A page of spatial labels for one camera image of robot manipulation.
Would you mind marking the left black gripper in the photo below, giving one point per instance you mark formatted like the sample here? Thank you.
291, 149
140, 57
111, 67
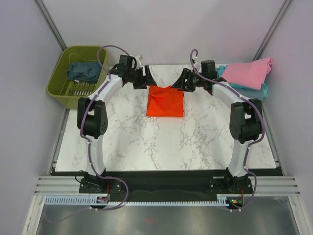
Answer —
142, 84

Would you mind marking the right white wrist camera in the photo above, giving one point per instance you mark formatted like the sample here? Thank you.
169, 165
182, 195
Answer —
194, 59

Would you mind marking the pink folded t shirt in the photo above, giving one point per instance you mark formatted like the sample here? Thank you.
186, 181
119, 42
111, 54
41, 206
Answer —
251, 75

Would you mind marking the light blue cable duct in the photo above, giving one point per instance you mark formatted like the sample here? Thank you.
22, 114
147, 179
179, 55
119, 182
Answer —
143, 198

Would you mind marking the aluminium rail frame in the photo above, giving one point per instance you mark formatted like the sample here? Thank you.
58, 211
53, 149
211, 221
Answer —
264, 184

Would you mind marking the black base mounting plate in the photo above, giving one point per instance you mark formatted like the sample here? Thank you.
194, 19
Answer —
124, 182

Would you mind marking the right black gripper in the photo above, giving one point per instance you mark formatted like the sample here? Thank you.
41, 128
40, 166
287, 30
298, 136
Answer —
187, 74

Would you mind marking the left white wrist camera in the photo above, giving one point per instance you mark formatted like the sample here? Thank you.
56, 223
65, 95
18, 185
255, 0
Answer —
138, 61

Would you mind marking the olive green plastic basket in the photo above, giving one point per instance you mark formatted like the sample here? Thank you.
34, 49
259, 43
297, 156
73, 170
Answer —
68, 92

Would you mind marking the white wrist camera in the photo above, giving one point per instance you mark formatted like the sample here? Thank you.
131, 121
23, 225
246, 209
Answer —
138, 61
194, 59

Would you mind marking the dark blue crumpled t shirt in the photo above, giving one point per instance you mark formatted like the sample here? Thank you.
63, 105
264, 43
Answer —
84, 72

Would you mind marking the orange t shirt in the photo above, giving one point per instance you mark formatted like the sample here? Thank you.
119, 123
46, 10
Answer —
165, 102

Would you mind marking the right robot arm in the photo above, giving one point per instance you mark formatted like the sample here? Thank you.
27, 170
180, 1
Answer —
246, 122

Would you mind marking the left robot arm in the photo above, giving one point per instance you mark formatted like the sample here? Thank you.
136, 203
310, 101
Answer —
92, 118

